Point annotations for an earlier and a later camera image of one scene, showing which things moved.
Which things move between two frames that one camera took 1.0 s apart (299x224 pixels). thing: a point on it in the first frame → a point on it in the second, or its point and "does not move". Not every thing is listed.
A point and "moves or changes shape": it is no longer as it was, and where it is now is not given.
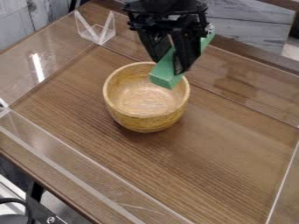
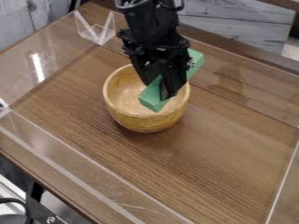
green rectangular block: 162,73 moves or changes shape
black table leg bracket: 40,213 does not move
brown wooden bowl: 142,105 does not move
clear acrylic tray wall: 93,188 does not move
